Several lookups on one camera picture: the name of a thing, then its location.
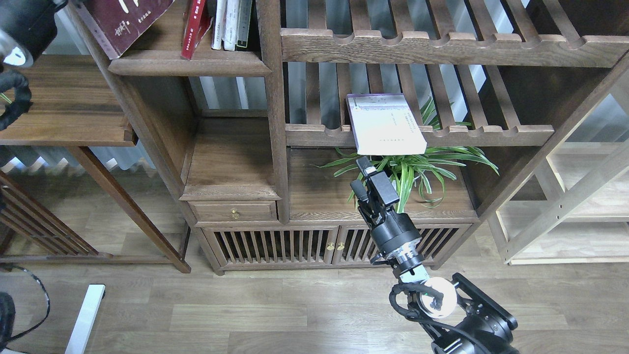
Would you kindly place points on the white upright book middle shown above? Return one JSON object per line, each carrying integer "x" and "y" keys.
{"x": 230, "y": 33}

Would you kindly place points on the pale lilac paperback book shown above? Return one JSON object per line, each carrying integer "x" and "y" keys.
{"x": 383, "y": 124}

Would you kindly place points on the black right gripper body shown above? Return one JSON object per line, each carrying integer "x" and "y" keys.
{"x": 395, "y": 236}

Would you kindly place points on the white flat bar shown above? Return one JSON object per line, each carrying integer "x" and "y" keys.
{"x": 86, "y": 318}

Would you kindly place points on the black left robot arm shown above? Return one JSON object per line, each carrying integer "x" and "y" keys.
{"x": 13, "y": 79}

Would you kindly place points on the red paperback book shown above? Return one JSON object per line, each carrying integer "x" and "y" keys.
{"x": 197, "y": 22}

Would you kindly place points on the dark spine upright book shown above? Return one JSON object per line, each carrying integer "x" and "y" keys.
{"x": 243, "y": 24}

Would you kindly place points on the dark wooden side table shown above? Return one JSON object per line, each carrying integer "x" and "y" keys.
{"x": 74, "y": 109}

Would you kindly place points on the dark maroon Chinese book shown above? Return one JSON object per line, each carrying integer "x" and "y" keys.
{"x": 116, "y": 24}

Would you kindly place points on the white upright book left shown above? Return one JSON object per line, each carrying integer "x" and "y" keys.
{"x": 219, "y": 24}

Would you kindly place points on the white upright book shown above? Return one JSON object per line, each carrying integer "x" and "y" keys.
{"x": 230, "y": 33}
{"x": 219, "y": 24}

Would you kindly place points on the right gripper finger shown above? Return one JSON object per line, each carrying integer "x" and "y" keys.
{"x": 360, "y": 191}
{"x": 376, "y": 202}

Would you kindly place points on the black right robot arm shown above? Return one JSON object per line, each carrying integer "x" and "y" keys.
{"x": 456, "y": 314}

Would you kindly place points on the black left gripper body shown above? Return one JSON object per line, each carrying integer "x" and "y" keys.
{"x": 27, "y": 27}

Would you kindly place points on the green spider plant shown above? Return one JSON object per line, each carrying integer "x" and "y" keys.
{"x": 425, "y": 172}

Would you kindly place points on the light wooden shelf unit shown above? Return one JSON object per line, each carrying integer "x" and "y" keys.
{"x": 580, "y": 213}

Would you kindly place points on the dark wooden bookshelf cabinet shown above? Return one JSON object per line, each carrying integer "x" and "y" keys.
{"x": 246, "y": 130}

